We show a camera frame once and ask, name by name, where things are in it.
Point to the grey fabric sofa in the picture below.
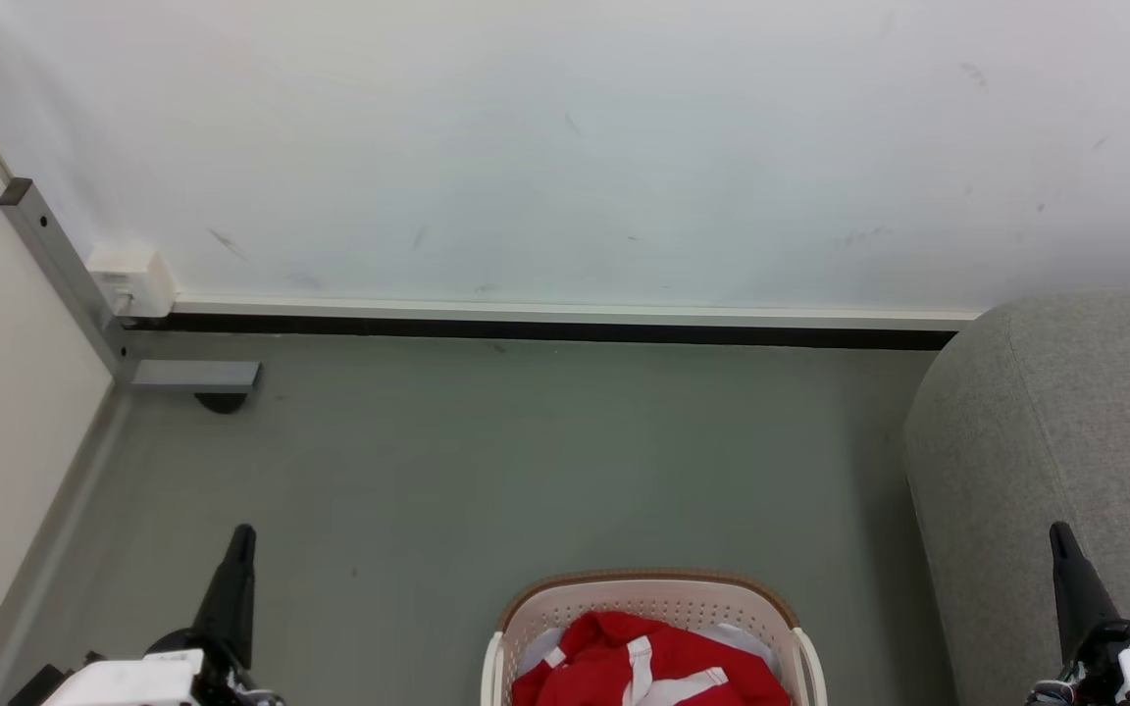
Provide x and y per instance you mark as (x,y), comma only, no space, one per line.
(1065,490)

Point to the white cloth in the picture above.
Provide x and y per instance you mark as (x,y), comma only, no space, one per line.
(756,642)

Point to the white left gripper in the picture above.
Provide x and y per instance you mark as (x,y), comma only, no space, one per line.
(133,681)

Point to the white wall socket box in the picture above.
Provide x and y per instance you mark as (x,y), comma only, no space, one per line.
(131,279)

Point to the black round frame foot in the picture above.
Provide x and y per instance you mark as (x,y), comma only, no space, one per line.
(222,402)

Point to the cream plastic laundry basket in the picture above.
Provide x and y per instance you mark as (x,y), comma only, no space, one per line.
(658,598)

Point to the red shorts with white stripes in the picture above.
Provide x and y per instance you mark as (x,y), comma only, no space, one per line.
(643,667)

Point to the grey metal frame post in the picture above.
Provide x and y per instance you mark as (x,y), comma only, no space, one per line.
(70,275)

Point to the white baseboard strip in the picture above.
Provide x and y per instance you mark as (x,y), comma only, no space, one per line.
(575,314)

